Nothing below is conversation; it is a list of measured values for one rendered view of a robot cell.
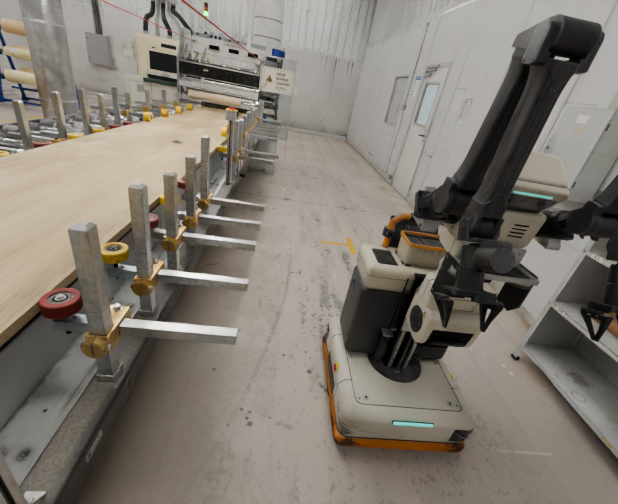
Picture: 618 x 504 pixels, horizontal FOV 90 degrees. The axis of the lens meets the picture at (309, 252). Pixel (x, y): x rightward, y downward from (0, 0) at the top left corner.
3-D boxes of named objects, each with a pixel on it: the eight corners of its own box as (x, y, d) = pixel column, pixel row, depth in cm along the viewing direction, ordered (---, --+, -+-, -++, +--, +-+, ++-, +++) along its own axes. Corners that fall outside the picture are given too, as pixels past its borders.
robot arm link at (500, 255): (491, 222, 77) (459, 217, 76) (530, 220, 65) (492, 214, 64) (484, 269, 77) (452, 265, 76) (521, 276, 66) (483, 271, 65)
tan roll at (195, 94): (274, 112, 500) (275, 104, 494) (273, 113, 489) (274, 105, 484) (182, 96, 482) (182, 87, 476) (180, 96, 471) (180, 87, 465)
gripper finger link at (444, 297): (471, 333, 72) (476, 294, 72) (441, 330, 72) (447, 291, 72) (456, 325, 79) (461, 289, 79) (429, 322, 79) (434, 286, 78)
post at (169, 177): (180, 284, 129) (176, 170, 107) (177, 289, 126) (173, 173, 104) (171, 283, 129) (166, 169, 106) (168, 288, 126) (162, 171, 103)
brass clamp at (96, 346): (134, 321, 83) (132, 306, 81) (108, 360, 72) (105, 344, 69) (110, 318, 83) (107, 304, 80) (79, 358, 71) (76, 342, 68)
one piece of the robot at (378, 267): (332, 334, 185) (369, 204, 147) (418, 343, 192) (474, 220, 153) (340, 381, 156) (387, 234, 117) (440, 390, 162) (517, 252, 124)
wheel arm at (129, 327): (237, 338, 84) (238, 326, 82) (235, 347, 81) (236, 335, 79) (63, 323, 78) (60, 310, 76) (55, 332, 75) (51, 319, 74)
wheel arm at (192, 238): (255, 249, 127) (256, 240, 125) (254, 253, 125) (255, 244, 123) (144, 235, 122) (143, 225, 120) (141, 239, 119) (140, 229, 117)
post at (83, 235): (122, 381, 84) (96, 220, 62) (116, 392, 81) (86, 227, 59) (108, 380, 84) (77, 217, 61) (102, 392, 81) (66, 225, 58)
